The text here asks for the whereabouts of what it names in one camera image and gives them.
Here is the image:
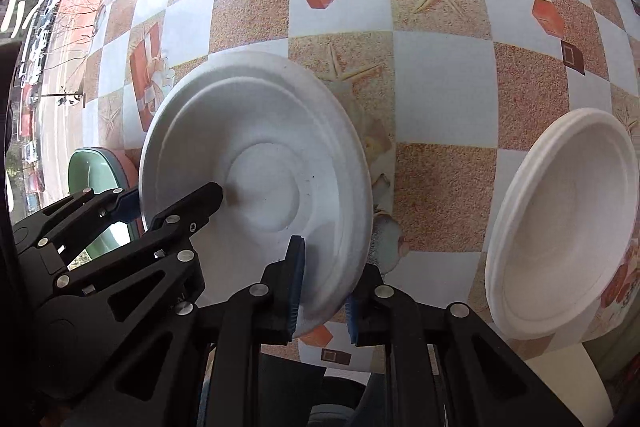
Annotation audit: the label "green square plate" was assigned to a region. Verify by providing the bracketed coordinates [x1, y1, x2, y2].
[67, 148, 133, 260]

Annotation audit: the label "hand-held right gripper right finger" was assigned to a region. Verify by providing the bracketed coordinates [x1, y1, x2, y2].
[345, 264, 583, 427]

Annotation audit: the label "cream stool seat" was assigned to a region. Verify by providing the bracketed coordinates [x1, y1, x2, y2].
[525, 344, 615, 427]

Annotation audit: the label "white paper bowl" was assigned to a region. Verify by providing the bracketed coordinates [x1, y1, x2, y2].
[485, 107, 640, 341]

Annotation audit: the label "white paper plate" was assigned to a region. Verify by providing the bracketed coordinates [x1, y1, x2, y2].
[139, 52, 374, 341]

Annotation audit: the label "person's dark trousers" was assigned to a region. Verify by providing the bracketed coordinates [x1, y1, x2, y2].
[257, 353, 396, 427]

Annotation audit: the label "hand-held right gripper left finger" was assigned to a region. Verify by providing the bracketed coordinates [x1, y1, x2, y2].
[200, 234, 307, 427]

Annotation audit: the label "blue square plate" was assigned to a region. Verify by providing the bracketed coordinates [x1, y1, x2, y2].
[102, 149, 132, 192]

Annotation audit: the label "pink square plate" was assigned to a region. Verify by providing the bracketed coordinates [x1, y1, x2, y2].
[114, 151, 143, 188]

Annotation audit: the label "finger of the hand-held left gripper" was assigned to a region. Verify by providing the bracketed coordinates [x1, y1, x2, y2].
[142, 182, 223, 249]
[35, 188, 143, 244]

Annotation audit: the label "checkered printed tablecloth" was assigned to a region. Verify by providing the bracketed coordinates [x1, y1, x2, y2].
[82, 0, 640, 369]

